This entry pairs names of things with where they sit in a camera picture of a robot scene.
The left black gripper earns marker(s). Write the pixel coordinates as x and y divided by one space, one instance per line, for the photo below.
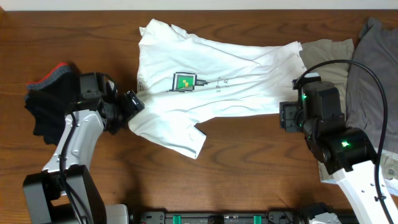
132 104

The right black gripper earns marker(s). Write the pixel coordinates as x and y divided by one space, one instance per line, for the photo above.
288 111

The white printed t-shirt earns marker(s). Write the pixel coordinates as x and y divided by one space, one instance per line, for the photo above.
184 80

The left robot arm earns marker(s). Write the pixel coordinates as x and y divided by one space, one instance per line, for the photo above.
64 191

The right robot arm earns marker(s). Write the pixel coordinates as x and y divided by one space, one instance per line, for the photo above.
346 153

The khaki beige garment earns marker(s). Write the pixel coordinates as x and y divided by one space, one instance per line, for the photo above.
337 72

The black folded garment stack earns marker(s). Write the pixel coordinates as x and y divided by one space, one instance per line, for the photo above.
49 109

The grey garment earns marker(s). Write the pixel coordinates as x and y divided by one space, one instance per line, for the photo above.
377 49

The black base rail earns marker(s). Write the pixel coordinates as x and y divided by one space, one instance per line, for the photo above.
316 213

